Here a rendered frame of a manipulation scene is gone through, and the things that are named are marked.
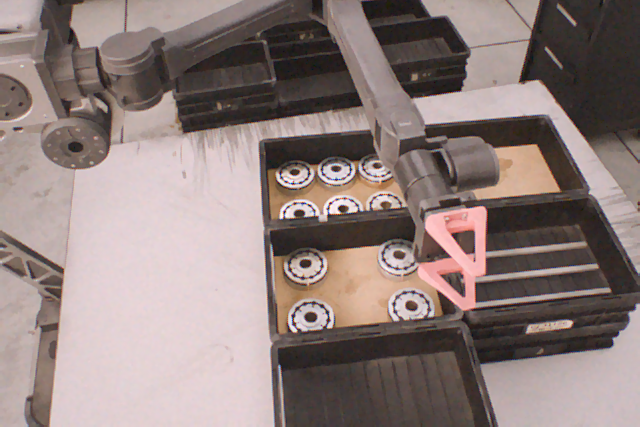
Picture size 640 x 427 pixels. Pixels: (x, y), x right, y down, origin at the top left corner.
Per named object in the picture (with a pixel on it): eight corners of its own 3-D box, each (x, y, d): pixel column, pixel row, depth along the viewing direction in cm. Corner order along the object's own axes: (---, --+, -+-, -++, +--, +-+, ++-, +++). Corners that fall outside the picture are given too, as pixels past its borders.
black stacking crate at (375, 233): (274, 368, 129) (270, 341, 121) (268, 257, 149) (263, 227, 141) (456, 347, 132) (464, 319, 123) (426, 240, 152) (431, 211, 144)
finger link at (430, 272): (493, 313, 70) (463, 251, 76) (506, 277, 65) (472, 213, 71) (438, 325, 69) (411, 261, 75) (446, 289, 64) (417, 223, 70)
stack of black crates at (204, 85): (193, 179, 261) (172, 96, 229) (189, 133, 282) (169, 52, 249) (284, 164, 267) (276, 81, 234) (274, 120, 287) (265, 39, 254)
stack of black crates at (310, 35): (271, 107, 294) (262, 26, 261) (262, 71, 314) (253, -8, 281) (351, 95, 299) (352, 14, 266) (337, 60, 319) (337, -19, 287)
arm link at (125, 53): (312, 0, 119) (310, -49, 112) (360, 27, 112) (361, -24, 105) (106, 97, 99) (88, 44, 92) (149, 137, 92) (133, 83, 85)
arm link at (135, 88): (98, 77, 100) (89, 49, 96) (160, 68, 101) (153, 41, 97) (95, 111, 94) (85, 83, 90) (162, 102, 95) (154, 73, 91)
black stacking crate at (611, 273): (458, 346, 132) (466, 319, 123) (427, 240, 152) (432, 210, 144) (630, 326, 134) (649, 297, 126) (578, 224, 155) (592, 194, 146)
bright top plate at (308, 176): (278, 191, 158) (278, 189, 158) (274, 164, 165) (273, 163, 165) (316, 185, 159) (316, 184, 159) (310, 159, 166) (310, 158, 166)
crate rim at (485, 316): (464, 324, 125) (466, 318, 123) (430, 215, 145) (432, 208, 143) (647, 303, 127) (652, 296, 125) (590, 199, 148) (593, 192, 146)
